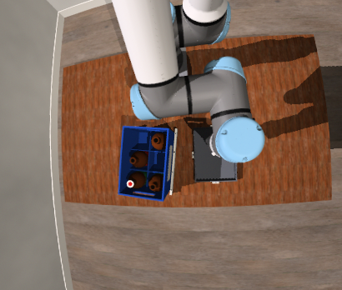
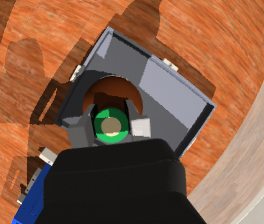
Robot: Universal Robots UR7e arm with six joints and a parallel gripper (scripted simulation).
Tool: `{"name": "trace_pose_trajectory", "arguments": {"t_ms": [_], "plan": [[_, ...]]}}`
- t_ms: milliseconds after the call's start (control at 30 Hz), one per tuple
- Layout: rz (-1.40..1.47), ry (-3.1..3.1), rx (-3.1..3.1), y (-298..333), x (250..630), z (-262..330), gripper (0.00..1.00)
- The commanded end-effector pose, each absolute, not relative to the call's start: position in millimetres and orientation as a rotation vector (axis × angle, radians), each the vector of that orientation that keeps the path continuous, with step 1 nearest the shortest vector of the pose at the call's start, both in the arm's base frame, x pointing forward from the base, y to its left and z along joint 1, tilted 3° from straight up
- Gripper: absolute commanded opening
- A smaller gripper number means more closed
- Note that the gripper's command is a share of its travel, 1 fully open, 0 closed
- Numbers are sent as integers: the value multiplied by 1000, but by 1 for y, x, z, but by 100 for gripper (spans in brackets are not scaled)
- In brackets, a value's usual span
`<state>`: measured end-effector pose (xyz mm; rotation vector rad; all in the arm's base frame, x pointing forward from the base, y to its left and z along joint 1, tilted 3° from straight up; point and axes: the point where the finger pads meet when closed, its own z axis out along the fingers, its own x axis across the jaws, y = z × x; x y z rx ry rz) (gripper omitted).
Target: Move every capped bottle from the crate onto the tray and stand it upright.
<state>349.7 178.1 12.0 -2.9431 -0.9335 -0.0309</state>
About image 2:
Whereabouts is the brown bottle with green cap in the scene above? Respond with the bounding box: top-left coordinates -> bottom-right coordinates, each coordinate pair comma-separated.
82,75 -> 143,143

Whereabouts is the dark grey tray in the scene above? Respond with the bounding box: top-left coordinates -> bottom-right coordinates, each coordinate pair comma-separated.
53,26 -> 217,160

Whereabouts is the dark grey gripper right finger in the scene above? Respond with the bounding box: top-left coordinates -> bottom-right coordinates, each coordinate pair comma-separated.
124,99 -> 151,142

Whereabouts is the blue plastic crate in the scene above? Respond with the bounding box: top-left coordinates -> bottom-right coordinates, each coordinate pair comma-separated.
11,163 -> 51,224

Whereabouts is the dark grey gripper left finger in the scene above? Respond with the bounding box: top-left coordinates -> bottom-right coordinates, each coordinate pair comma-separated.
67,104 -> 98,149

